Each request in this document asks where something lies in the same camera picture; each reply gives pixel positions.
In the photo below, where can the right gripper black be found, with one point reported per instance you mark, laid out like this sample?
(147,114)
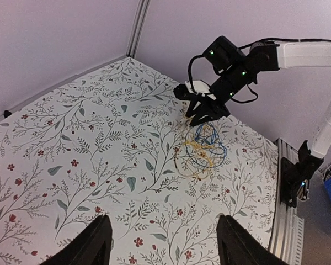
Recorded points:
(230,82)

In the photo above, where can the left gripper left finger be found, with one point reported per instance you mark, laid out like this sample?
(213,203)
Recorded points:
(91,246)

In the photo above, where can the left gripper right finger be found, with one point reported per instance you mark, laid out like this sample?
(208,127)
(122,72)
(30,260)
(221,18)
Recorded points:
(237,246)

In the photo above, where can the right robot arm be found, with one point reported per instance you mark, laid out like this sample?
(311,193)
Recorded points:
(272,55)

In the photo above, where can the floral table mat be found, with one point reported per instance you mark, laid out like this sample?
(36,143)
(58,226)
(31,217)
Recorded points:
(116,142)

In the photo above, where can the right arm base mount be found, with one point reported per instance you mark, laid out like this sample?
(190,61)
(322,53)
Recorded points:
(293,174)

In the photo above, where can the right aluminium corner post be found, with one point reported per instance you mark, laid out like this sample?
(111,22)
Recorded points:
(136,31)

